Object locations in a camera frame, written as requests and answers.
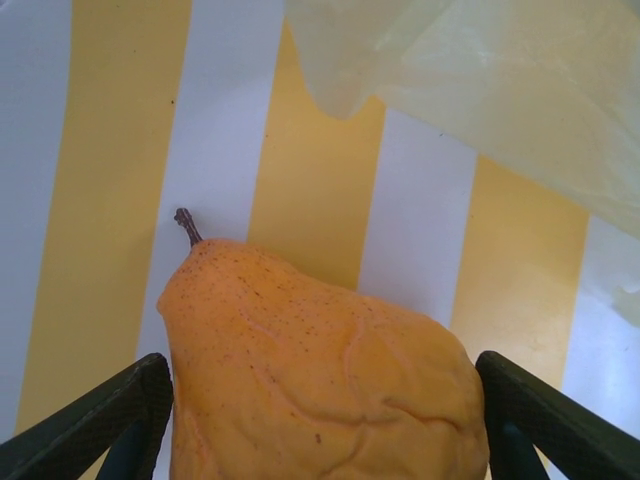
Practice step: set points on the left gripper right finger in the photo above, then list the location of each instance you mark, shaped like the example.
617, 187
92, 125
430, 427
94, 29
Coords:
550, 430

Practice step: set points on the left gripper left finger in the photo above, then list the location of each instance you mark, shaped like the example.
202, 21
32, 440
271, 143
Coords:
90, 430

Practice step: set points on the orange pear with stem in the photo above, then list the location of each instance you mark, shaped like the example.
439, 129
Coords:
310, 375

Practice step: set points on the yellow avocado print plastic bag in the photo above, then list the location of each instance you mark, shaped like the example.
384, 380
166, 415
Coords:
500, 75

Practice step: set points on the yellow white striped plate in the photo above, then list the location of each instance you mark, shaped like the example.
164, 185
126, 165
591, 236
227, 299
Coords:
320, 200

